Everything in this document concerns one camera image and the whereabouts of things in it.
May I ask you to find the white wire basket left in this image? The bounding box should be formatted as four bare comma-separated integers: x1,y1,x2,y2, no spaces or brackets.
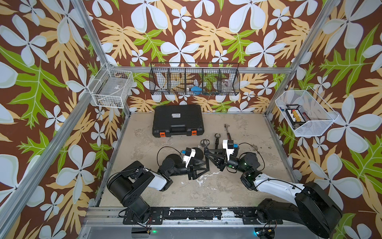
88,64,134,109

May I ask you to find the white wire basket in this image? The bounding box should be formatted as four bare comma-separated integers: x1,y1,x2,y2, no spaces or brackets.
276,87,339,137
88,64,134,109

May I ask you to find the red handled ratchet wrench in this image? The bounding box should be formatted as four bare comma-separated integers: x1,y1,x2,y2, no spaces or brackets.
224,123,232,140

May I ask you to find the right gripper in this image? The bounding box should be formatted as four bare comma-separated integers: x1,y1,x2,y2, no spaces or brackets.
207,150,248,175

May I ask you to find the black round base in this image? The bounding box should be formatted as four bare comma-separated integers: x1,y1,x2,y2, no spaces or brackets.
166,154,183,165
191,147,204,160

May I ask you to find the black plastic tool case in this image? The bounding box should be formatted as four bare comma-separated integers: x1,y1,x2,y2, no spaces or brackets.
152,104,205,137

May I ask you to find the blue object in basket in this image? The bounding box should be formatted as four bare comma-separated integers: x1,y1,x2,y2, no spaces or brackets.
191,86,202,95

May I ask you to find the screw box in basket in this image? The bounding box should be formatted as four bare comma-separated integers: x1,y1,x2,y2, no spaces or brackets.
285,104,307,125

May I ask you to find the black wire basket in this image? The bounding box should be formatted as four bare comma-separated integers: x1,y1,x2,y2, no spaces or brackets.
148,62,241,96

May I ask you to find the white wire basket right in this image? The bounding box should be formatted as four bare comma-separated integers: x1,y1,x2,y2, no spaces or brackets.
276,87,339,137

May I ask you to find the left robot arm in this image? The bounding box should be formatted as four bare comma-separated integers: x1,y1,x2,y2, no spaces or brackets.
107,152,210,224

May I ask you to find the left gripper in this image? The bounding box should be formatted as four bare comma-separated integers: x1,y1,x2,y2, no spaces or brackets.
167,157,206,180

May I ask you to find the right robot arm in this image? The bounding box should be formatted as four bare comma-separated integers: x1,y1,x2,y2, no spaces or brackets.
204,145,343,239

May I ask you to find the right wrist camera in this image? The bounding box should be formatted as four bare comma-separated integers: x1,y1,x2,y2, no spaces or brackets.
222,139,238,161

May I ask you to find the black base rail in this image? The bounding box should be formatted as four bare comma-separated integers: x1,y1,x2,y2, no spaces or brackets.
118,207,267,226

